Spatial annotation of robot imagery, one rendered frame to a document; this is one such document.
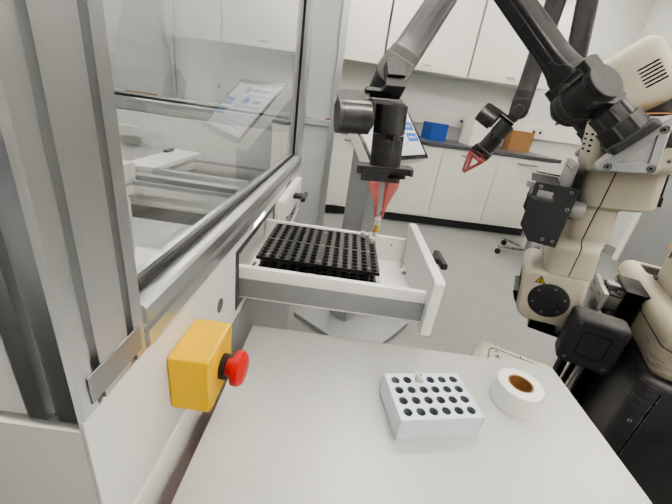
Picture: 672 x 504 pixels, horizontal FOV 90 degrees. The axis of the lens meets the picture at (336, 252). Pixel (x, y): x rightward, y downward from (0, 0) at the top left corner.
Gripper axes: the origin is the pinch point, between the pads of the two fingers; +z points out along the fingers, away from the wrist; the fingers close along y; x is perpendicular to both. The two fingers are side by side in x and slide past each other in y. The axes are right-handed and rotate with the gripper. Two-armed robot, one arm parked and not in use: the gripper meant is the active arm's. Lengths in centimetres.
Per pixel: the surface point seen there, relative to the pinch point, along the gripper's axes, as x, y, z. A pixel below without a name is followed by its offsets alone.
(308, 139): 166, -40, -3
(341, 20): 163, -23, -70
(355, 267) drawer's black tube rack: -9.2, -3.7, 8.2
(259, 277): -14.7, -19.8, 9.3
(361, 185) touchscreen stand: 96, -3, 12
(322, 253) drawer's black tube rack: -5.8, -10.2, 7.4
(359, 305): -14.2, -2.4, 13.0
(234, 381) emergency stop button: -36.9, -16.1, 11.0
